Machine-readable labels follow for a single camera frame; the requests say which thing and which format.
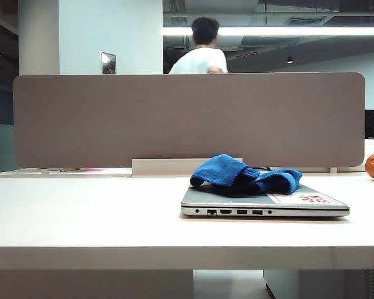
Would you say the grey fabric desk divider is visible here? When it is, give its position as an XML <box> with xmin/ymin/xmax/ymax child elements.
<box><xmin>12</xmin><ymin>72</ymin><xmax>366</xmax><ymax>169</ymax></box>

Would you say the silver wall plate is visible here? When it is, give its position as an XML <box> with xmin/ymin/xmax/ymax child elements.
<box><xmin>100</xmin><ymin>51</ymin><xmax>117</xmax><ymax>75</ymax></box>

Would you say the white sticker with red print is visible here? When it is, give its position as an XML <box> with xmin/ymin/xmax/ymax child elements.
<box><xmin>266</xmin><ymin>191</ymin><xmax>343</xmax><ymax>206</ymax></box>

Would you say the white rounded device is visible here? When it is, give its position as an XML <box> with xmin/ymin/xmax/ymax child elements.
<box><xmin>363</xmin><ymin>139</ymin><xmax>374</xmax><ymax>166</ymax></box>

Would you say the silver laptop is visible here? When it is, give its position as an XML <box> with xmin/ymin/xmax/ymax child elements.
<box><xmin>180</xmin><ymin>181</ymin><xmax>350</xmax><ymax>218</ymax></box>

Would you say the white under-desk cabinet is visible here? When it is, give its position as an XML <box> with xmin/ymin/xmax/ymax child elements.
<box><xmin>263</xmin><ymin>269</ymin><xmax>374</xmax><ymax>299</ymax></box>

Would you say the white desk leg panel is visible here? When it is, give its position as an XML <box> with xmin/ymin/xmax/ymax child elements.
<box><xmin>0</xmin><ymin>269</ymin><xmax>194</xmax><ymax>299</ymax></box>

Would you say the long white ceiling light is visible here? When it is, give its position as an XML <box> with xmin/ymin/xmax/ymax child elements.
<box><xmin>162</xmin><ymin>26</ymin><xmax>374</xmax><ymax>36</ymax></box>

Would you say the person in white shirt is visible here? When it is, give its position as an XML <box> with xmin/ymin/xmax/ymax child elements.
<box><xmin>168</xmin><ymin>16</ymin><xmax>229</xmax><ymax>75</ymax></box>

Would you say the blue microfibre rag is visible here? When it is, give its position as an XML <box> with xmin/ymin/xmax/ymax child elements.
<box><xmin>189</xmin><ymin>153</ymin><xmax>304</xmax><ymax>197</ymax></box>

